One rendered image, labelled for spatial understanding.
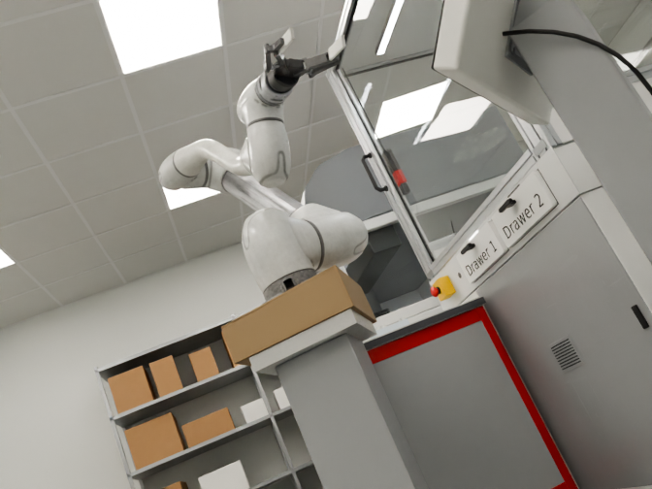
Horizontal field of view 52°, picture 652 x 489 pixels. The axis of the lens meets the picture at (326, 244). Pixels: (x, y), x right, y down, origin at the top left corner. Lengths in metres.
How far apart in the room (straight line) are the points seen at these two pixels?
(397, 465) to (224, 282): 5.02
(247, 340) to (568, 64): 0.94
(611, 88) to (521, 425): 1.28
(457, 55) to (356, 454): 0.93
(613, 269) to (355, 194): 1.61
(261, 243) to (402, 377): 0.68
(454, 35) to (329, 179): 2.03
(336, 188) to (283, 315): 1.56
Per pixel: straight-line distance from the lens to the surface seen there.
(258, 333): 1.65
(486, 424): 2.21
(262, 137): 1.77
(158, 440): 5.81
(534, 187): 1.90
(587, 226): 1.81
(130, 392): 5.90
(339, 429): 1.63
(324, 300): 1.61
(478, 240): 2.21
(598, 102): 1.26
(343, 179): 3.16
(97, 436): 6.37
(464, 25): 1.18
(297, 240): 1.78
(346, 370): 1.63
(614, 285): 1.81
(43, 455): 6.48
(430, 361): 2.19
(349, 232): 1.89
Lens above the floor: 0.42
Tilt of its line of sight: 18 degrees up
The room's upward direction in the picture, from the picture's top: 24 degrees counter-clockwise
